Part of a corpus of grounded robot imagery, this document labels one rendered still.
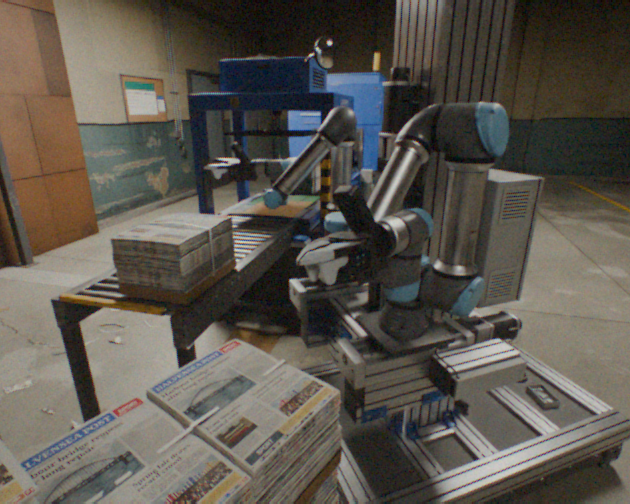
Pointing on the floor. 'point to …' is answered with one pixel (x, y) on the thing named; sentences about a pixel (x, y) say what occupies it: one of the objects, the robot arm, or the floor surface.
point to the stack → (202, 439)
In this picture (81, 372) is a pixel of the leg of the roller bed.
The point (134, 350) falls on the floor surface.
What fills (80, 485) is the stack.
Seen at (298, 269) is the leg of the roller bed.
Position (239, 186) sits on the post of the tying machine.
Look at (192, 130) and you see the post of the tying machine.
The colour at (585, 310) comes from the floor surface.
